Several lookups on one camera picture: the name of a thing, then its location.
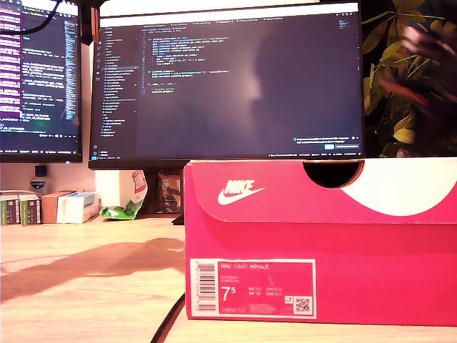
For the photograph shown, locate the red Nike shoebox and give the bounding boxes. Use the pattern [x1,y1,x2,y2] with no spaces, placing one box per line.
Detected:
[183,156,457,327]

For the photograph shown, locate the white cardboard box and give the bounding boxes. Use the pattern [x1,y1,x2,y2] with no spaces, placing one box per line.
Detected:
[56,191,101,225]

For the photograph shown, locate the brown cardboard box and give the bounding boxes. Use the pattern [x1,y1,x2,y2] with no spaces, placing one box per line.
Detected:
[40,191,76,224]

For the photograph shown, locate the small green box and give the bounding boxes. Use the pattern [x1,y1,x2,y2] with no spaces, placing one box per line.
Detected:
[18,194,44,227]
[0,194,21,227]

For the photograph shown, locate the camouflage patterned object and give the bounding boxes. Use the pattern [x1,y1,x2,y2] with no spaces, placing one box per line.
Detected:
[156,170,185,215]

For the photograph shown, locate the large computer monitor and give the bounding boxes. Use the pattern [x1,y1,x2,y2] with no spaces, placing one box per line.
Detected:
[88,1,366,171]

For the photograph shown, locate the white shoe with paper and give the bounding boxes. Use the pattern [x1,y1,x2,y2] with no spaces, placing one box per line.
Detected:
[303,160,365,189]

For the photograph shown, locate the green and white snack bag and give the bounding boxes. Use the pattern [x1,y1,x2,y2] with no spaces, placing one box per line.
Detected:
[99,170,149,222]

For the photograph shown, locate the green leafy houseplant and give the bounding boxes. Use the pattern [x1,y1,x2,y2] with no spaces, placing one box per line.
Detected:
[361,0,457,159]

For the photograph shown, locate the computer monitor with purple text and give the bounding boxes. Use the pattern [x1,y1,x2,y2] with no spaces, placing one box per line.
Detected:
[0,0,84,164]

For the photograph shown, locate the black table cable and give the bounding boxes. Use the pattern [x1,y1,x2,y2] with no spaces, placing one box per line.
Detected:
[149,293,187,343]

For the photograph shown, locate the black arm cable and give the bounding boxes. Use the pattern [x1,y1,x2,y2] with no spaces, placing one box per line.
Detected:
[0,0,64,34]

